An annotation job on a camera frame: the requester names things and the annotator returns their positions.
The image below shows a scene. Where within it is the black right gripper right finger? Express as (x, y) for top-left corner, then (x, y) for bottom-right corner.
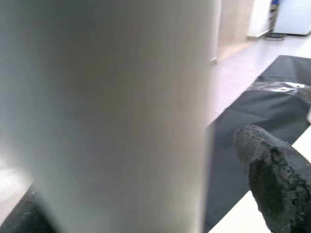
(233, 125), (311, 233)

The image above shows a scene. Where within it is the white cabinet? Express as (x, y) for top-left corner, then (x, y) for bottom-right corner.
(273, 0), (311, 36)

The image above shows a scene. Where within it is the white plastic table top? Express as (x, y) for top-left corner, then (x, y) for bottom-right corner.
(210, 131), (311, 233)

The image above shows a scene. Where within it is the clear plastic bag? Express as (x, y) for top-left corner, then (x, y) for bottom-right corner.
(250, 81), (307, 93)

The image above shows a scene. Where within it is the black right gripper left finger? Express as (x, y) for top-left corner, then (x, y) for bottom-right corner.
(0, 185), (57, 233)

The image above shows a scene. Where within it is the black tablecloth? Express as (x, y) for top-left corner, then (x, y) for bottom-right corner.
(203, 55), (311, 233)

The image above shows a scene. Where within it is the light wooden door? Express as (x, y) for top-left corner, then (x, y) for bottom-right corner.
(217, 0), (255, 61)

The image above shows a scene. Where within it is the black round floor mat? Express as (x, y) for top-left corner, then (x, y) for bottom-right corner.
(263, 32), (285, 41)

